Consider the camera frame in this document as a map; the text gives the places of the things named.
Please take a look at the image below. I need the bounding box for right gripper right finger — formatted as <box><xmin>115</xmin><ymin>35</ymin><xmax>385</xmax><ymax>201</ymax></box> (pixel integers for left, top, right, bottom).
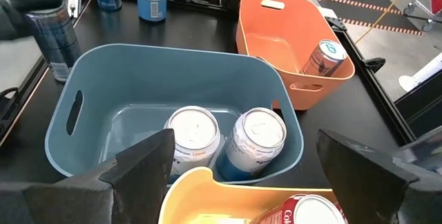
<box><xmin>316</xmin><ymin>129</ymin><xmax>442</xmax><ymax>224</ymax></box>

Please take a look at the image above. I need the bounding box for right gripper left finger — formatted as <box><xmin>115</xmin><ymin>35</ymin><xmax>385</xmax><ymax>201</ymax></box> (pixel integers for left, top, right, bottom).
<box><xmin>0</xmin><ymin>128</ymin><xmax>176</xmax><ymax>224</ymax></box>

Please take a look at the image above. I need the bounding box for red cola can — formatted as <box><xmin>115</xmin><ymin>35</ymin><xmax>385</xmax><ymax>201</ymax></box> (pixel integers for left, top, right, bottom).
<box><xmin>250</xmin><ymin>194</ymin><xmax>349</xmax><ymax>224</ymax></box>

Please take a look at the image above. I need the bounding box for yellow plastic bin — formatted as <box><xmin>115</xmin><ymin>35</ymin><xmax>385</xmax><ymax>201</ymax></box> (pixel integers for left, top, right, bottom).
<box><xmin>157</xmin><ymin>167</ymin><xmax>346</xmax><ymax>224</ymax></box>

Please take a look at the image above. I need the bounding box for blue-grey plastic bin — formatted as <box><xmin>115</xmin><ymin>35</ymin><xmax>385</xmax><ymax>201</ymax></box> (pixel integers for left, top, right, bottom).
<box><xmin>44</xmin><ymin>43</ymin><xmax>305</xmax><ymax>186</ymax></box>

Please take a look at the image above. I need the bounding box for orange plastic bin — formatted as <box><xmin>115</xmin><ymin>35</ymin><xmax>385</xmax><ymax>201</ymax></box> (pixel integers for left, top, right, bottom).
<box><xmin>236</xmin><ymin>0</ymin><xmax>356</xmax><ymax>111</ymax></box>

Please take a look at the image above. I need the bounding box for black standing panel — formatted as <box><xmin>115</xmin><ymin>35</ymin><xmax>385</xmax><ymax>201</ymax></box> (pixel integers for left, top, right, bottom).
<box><xmin>394</xmin><ymin>68</ymin><xmax>442</xmax><ymax>139</ymax></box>

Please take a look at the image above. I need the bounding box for black table clamp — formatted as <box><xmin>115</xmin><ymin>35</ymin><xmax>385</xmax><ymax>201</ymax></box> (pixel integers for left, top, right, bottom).
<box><xmin>362</xmin><ymin>56</ymin><xmax>387</xmax><ymax>75</ymax></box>

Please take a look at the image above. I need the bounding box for metal wheeled cart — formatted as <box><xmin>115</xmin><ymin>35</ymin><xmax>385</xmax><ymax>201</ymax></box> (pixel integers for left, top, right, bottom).
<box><xmin>403</xmin><ymin>0</ymin><xmax>442</xmax><ymax>33</ymax></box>

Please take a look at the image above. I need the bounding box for yellow floor cable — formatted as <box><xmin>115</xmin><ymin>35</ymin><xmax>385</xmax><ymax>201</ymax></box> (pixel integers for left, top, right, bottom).
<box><xmin>354</xmin><ymin>0</ymin><xmax>421</xmax><ymax>44</ymax></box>

